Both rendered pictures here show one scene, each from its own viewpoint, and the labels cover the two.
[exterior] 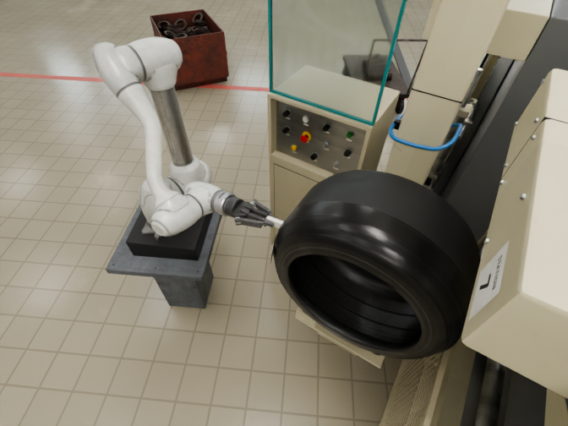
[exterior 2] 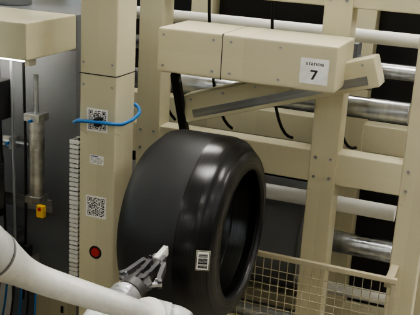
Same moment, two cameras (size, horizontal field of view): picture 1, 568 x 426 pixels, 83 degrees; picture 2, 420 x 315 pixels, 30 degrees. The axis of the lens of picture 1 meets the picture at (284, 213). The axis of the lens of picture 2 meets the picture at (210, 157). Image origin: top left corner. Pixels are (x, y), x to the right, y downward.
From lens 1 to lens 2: 2.26 m
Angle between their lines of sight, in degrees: 84
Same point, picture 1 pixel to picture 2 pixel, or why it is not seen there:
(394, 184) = (180, 134)
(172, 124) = not seen: outside the picture
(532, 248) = (318, 44)
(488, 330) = (337, 74)
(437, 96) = (127, 74)
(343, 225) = (227, 154)
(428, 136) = (128, 109)
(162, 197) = (154, 304)
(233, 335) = not seen: outside the picture
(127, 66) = not seen: outside the picture
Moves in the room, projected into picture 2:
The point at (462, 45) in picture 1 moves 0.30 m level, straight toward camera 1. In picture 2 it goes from (129, 32) to (222, 42)
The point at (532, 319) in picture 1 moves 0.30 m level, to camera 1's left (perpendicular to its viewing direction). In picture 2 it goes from (340, 55) to (374, 74)
